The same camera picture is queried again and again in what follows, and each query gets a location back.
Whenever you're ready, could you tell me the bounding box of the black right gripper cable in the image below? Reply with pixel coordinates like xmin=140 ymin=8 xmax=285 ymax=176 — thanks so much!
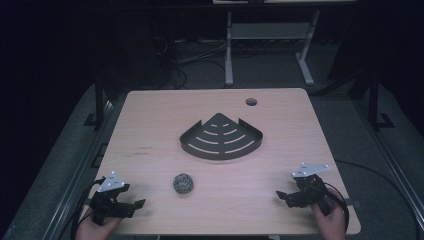
xmin=321 ymin=181 xmax=351 ymax=233

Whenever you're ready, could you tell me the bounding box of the steel wool ball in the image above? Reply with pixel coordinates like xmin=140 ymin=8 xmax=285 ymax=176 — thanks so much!
xmin=172 ymin=172 xmax=195 ymax=195

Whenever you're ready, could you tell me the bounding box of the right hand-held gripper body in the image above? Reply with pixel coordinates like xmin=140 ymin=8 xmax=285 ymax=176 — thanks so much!
xmin=291 ymin=162 xmax=335 ymax=217

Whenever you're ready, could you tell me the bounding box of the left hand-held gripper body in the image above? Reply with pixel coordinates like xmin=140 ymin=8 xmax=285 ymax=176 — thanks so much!
xmin=88 ymin=170 xmax=132 ymax=227

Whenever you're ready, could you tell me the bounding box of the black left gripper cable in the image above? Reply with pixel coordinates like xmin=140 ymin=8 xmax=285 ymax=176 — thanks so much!
xmin=69 ymin=178 xmax=106 ymax=240

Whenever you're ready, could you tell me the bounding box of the person's left hand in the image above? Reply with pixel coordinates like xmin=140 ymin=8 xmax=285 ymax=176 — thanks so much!
xmin=75 ymin=215 xmax=122 ymax=240

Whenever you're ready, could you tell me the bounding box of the aluminium floor rail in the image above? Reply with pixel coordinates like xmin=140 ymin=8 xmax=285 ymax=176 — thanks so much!
xmin=41 ymin=99 xmax=116 ymax=240
xmin=352 ymin=99 xmax=424 ymax=231

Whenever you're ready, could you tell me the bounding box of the black metal post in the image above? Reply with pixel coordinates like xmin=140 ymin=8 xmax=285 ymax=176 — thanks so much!
xmin=83 ymin=72 xmax=107 ymax=129
xmin=367 ymin=71 xmax=396 ymax=132

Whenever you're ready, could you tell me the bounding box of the black metal corner shelf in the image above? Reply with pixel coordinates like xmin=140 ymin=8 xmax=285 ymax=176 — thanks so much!
xmin=179 ymin=112 xmax=264 ymax=161

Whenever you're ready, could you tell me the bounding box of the white metal stand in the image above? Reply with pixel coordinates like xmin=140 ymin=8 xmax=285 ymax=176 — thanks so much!
xmin=224 ymin=9 xmax=322 ymax=88

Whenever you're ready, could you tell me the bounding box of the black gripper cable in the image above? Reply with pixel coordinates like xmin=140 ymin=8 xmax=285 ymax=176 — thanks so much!
xmin=321 ymin=181 xmax=351 ymax=233
xmin=69 ymin=178 xmax=106 ymax=240

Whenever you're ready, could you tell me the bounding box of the person's right hand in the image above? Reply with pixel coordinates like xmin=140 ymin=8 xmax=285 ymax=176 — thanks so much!
xmin=310 ymin=188 xmax=348 ymax=240

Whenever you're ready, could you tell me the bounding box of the bundle of floor cables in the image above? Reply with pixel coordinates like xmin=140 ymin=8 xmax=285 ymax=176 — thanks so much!
xmin=153 ymin=35 xmax=234 ymax=90

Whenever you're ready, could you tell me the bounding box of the black floor cable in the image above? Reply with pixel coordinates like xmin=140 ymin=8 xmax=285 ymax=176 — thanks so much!
xmin=334 ymin=159 xmax=422 ymax=236

